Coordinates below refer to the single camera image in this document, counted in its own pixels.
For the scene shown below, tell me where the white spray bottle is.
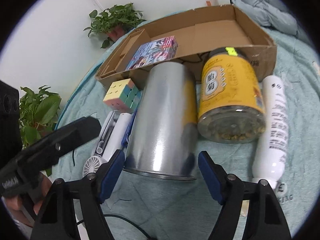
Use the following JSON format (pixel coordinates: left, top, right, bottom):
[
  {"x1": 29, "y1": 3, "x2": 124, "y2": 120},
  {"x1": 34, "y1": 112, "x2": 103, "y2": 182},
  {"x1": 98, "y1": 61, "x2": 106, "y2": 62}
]
[{"x1": 252, "y1": 75, "x2": 289, "y2": 189}]

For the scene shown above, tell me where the white handheld fan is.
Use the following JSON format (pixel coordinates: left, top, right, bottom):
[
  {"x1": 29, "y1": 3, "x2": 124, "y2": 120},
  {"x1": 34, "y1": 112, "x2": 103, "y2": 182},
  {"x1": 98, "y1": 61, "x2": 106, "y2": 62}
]
[{"x1": 82, "y1": 113, "x2": 132, "y2": 177}]

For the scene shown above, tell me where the blue stapler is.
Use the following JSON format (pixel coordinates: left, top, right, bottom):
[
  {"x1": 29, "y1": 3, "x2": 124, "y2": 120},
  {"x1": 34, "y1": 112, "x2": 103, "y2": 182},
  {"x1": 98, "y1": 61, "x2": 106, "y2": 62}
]
[{"x1": 121, "y1": 109, "x2": 137, "y2": 148}]

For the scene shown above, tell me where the silver metal can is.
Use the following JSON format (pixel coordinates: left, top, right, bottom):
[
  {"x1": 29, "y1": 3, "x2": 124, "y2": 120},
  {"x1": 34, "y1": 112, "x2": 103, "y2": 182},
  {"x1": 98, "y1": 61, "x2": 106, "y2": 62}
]
[{"x1": 124, "y1": 62, "x2": 198, "y2": 180}]

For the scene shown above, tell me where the yellow label glass jar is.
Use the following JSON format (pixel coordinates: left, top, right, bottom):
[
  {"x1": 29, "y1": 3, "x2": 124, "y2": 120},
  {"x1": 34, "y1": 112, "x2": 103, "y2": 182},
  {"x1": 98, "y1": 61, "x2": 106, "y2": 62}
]
[{"x1": 197, "y1": 47, "x2": 266, "y2": 144}]

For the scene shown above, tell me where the colourful picture book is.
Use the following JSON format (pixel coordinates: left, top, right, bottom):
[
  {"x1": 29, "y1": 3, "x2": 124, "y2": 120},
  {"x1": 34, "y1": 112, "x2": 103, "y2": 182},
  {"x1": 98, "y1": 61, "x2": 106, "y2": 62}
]
[{"x1": 125, "y1": 36, "x2": 178, "y2": 70}]

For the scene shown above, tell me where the person's left hand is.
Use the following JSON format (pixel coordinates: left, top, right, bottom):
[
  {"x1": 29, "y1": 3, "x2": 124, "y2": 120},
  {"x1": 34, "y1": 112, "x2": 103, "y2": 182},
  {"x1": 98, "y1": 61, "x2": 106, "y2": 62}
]
[{"x1": 4, "y1": 174, "x2": 52, "y2": 228}]

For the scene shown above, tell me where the large green potted plant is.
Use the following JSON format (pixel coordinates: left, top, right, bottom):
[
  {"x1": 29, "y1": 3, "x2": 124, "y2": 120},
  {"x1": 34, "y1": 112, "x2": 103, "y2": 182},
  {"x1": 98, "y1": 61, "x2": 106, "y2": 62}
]
[{"x1": 18, "y1": 84, "x2": 62, "y2": 177}]

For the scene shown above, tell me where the white curved plastic case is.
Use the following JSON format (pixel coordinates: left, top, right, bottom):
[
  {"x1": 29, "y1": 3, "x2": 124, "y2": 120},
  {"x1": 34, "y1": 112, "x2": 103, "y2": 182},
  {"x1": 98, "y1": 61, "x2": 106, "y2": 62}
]
[{"x1": 91, "y1": 110, "x2": 120, "y2": 157}]

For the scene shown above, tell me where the pastel rubiks cube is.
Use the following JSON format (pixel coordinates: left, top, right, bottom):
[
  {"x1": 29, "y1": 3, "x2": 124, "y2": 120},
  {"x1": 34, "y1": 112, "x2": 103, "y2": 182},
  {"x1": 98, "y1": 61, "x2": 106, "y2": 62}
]
[{"x1": 103, "y1": 79, "x2": 142, "y2": 113}]

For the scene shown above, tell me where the small green potted plant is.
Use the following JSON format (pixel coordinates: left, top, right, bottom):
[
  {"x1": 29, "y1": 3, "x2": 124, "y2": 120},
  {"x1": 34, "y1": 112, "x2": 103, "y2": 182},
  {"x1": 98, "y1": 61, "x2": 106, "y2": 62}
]
[{"x1": 83, "y1": 3, "x2": 145, "y2": 49}]

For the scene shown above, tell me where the large flat cardboard box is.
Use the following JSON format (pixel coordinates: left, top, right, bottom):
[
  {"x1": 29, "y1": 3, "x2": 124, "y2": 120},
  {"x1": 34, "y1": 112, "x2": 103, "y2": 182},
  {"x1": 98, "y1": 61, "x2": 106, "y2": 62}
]
[{"x1": 95, "y1": 5, "x2": 277, "y2": 88}]

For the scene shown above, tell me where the light blue puffer jacket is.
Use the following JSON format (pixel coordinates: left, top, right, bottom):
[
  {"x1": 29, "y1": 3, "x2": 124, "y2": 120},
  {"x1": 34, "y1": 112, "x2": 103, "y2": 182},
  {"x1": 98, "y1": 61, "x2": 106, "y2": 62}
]
[{"x1": 230, "y1": 0, "x2": 306, "y2": 40}]

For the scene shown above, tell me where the small orange white can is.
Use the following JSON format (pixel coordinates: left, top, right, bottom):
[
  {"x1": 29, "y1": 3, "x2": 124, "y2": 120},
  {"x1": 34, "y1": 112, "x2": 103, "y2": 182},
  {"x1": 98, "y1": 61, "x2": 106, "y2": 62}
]
[{"x1": 205, "y1": 0, "x2": 219, "y2": 7}]

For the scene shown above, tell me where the black cable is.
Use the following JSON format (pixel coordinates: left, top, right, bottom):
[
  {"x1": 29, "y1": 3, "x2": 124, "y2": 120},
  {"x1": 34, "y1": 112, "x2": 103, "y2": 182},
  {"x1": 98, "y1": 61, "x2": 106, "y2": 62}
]
[{"x1": 71, "y1": 149, "x2": 153, "y2": 240}]

